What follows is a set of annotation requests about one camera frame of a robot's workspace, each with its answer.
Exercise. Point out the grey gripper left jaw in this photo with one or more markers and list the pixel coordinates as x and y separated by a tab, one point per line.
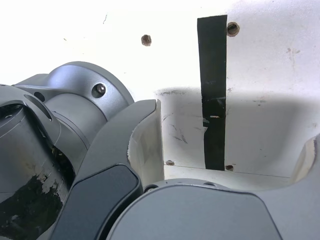
105	155

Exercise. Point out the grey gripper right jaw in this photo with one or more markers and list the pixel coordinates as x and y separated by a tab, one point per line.
200	212

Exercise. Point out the black tape strip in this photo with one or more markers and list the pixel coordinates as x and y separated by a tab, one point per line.
213	75

